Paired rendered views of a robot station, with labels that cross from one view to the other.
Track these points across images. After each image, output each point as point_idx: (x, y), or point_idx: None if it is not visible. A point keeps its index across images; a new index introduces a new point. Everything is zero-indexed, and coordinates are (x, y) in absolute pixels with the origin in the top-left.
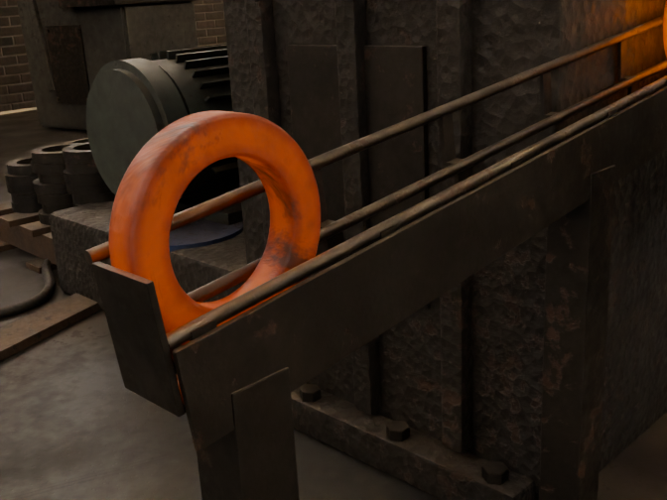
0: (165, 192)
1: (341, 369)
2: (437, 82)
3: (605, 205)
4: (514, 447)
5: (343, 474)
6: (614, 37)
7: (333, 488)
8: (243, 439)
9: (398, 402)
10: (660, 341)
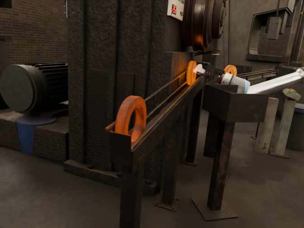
0: (129, 115)
1: (100, 159)
2: (138, 83)
3: (182, 115)
4: (152, 175)
5: (104, 187)
6: (178, 76)
7: (103, 192)
8: (138, 171)
9: (118, 166)
10: None
